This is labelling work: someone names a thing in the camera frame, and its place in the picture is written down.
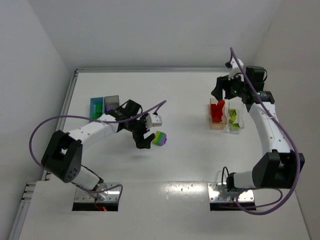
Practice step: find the red rounded lego brick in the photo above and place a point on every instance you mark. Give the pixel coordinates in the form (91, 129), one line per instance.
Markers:
(217, 111)

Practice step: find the green square lego brick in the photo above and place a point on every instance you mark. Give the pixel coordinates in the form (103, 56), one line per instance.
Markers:
(97, 110)

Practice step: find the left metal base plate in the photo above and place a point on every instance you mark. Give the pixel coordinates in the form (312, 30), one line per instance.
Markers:
(105, 193)

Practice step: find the purple rounded lego brick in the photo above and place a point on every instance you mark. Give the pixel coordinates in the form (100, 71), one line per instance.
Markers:
(108, 108)

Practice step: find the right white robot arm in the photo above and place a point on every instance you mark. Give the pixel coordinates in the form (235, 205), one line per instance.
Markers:
(279, 163)

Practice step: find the clear plastic bin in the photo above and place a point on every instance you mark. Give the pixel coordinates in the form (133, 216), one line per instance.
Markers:
(240, 111)

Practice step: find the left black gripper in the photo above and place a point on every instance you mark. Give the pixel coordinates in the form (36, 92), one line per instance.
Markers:
(139, 130)

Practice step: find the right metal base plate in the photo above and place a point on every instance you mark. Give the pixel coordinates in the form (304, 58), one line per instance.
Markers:
(218, 194)

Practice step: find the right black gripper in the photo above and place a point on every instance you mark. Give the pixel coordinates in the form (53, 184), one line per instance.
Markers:
(223, 83)

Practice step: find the lime green lego bricks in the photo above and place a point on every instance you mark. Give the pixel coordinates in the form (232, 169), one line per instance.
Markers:
(232, 115)

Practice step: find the aluminium frame rail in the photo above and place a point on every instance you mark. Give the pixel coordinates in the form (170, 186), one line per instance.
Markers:
(165, 189)

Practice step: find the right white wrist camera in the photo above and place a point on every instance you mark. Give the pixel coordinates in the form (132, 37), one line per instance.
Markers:
(233, 68)

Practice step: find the multicolour lego tower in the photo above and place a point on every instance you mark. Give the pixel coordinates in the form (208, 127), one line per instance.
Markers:
(160, 138)

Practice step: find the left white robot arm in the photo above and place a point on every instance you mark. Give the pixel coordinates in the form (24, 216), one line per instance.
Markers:
(63, 155)

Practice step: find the dark smoky plastic bin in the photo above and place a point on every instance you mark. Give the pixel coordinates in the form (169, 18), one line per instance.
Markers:
(112, 100)

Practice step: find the wooden tan bin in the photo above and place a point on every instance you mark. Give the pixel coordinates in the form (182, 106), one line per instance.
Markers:
(218, 126)

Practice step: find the blue plastic bin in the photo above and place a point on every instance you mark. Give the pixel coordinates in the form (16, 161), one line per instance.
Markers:
(93, 101)

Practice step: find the metal base plate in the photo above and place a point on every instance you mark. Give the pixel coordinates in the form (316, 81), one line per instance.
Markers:
(105, 193)
(218, 194)

